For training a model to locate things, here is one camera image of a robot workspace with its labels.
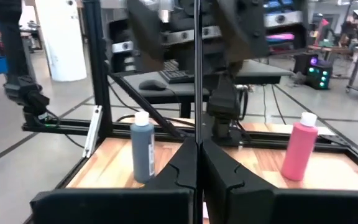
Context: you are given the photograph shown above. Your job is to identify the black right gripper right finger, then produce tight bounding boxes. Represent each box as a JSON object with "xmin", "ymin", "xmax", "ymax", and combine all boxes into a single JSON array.
[{"xmin": 201, "ymin": 138, "xmax": 358, "ymax": 224}]

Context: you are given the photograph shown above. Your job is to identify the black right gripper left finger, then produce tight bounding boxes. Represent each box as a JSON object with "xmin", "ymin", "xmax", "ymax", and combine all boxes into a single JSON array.
[{"xmin": 29, "ymin": 138, "xmax": 198, "ymax": 224}]

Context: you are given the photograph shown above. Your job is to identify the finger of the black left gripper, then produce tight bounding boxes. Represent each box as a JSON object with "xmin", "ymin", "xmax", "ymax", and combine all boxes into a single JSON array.
[
  {"xmin": 126, "ymin": 0, "xmax": 165, "ymax": 72},
  {"xmin": 212, "ymin": 0, "xmax": 270, "ymax": 63}
]

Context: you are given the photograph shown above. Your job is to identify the thin black paintbrush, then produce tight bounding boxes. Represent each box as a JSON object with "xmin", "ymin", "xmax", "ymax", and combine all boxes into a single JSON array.
[{"xmin": 193, "ymin": 0, "xmax": 204, "ymax": 144}]

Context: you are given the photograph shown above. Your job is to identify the large teal paint bottle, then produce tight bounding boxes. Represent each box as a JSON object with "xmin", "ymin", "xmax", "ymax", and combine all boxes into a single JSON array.
[{"xmin": 130, "ymin": 111, "xmax": 157, "ymax": 184}]

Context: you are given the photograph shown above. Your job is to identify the large pink paint bottle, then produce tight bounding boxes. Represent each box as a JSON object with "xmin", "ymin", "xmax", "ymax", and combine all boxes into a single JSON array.
[{"xmin": 280, "ymin": 111, "xmax": 319, "ymax": 182}]

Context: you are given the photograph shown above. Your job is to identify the black keyboard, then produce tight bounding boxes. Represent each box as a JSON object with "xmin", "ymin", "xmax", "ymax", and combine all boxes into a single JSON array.
[{"xmin": 158, "ymin": 60, "xmax": 195, "ymax": 84}]

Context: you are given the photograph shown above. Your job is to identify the grey desk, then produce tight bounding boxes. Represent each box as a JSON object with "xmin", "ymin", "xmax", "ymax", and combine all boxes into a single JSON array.
[{"xmin": 121, "ymin": 58, "xmax": 294, "ymax": 119}]

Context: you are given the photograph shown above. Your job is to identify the black computer mouse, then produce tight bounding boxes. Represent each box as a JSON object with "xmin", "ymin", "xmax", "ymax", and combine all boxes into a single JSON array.
[{"xmin": 138, "ymin": 79, "xmax": 168, "ymax": 91}]

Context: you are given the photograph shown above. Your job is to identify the computer tower green lights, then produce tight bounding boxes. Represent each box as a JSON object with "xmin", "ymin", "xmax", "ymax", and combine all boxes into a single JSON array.
[{"xmin": 305, "ymin": 55, "xmax": 334, "ymax": 91}]

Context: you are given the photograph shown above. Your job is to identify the black floor cable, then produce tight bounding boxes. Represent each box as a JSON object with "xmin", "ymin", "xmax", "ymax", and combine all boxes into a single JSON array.
[{"xmin": 261, "ymin": 83, "xmax": 288, "ymax": 125}]

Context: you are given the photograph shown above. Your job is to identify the silver aluminium bracket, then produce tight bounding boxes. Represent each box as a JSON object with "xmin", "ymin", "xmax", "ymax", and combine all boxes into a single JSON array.
[{"xmin": 81, "ymin": 105, "xmax": 104, "ymax": 159}]

